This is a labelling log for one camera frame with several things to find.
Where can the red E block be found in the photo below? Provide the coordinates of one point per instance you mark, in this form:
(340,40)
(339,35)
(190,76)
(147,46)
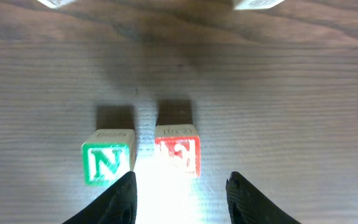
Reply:
(178,146)

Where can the yellow O block lower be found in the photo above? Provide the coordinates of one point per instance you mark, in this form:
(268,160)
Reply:
(53,4)

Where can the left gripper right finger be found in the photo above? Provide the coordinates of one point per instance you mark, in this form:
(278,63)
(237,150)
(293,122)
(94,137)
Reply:
(248,205)

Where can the yellow S block lower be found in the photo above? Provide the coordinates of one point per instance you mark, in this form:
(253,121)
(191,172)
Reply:
(254,4)

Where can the green N block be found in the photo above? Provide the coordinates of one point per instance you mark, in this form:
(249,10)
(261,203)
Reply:
(107,155)

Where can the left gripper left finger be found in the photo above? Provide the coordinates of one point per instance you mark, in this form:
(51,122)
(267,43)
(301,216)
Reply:
(116,205)

